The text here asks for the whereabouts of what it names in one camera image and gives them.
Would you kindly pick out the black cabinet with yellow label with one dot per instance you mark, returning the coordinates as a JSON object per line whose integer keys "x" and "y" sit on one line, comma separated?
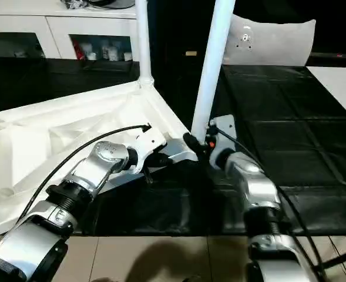
{"x": 178, "y": 29}

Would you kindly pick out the white glass-door cabinet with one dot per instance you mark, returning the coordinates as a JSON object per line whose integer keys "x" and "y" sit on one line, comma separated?
{"x": 55, "y": 29}

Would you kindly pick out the grey cushion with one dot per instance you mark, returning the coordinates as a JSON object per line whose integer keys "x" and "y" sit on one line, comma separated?
{"x": 272, "y": 41}

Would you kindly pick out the black table mat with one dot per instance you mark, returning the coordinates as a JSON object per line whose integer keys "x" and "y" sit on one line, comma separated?
{"x": 290, "y": 129}

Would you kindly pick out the black gear on cabinet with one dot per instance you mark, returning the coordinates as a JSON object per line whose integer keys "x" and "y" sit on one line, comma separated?
{"x": 96, "y": 3}

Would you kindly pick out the black stand bar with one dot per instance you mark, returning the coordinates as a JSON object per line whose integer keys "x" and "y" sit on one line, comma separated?
{"x": 340, "y": 262}

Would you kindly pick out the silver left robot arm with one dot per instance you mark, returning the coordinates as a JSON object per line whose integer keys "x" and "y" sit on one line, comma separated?
{"x": 90, "y": 176}

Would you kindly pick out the white plastic table top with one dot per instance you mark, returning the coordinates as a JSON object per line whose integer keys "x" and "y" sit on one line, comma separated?
{"x": 43, "y": 147}

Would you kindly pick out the white flat board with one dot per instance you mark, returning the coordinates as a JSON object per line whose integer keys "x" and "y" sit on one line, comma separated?
{"x": 340, "y": 85}

